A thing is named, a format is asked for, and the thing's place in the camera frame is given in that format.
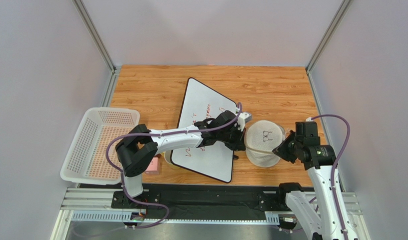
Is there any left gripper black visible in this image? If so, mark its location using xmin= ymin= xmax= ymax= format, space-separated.
xmin=218 ymin=124 xmax=247 ymax=153

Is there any white mesh laundry bag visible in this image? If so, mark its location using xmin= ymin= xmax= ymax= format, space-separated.
xmin=244 ymin=120 xmax=285 ymax=168

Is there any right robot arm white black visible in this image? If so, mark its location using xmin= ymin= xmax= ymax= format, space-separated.
xmin=273 ymin=121 xmax=359 ymax=240

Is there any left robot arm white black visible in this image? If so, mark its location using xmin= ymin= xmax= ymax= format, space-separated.
xmin=111 ymin=110 xmax=252 ymax=198

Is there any whiteboard with red writing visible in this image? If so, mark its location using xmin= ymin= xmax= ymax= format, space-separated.
xmin=170 ymin=77 xmax=238 ymax=184

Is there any yellow white cup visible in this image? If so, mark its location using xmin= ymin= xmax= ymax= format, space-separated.
xmin=164 ymin=150 xmax=178 ymax=169

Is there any pink eraser block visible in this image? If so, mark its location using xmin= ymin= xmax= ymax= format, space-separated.
xmin=145 ymin=157 xmax=160 ymax=175

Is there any white plastic basket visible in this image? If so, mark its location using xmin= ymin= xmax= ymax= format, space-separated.
xmin=60 ymin=107 xmax=140 ymax=185

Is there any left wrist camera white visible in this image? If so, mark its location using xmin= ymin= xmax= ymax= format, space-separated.
xmin=236 ymin=108 xmax=252 ymax=132

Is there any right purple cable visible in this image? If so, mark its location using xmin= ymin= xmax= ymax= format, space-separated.
xmin=278 ymin=114 xmax=351 ymax=240

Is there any purple cable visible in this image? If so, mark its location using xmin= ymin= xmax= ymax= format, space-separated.
xmin=278 ymin=114 xmax=351 ymax=240
xmin=105 ymin=102 xmax=243 ymax=230

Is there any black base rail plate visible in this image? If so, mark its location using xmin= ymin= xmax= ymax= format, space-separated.
xmin=111 ymin=183 xmax=289 ymax=221

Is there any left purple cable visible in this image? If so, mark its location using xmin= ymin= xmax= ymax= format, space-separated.
xmin=105 ymin=102 xmax=243 ymax=230

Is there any aluminium frame rail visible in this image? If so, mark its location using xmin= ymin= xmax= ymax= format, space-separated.
xmin=49 ymin=186 xmax=371 ymax=240

